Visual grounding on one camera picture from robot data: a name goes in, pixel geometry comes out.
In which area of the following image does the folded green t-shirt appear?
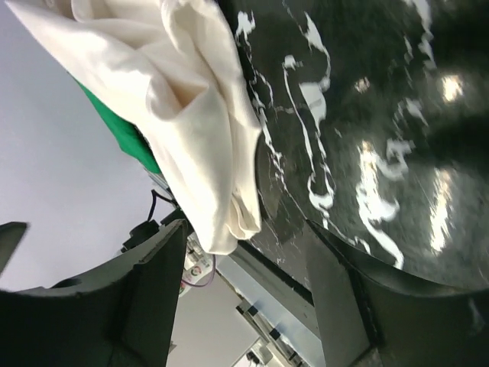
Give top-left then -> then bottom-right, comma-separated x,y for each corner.
76,81 -> 161,174

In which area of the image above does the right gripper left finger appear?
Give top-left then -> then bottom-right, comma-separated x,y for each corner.
1,219 -> 187,366

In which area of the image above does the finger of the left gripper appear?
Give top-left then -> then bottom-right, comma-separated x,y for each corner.
0,222 -> 29,273

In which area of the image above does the white printed t-shirt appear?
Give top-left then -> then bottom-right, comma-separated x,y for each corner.
8,1 -> 261,255

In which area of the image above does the black marble table mat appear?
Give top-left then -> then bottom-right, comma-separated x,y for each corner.
219,1 -> 488,290

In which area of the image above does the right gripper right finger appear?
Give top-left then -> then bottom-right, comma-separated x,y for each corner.
303,220 -> 488,366

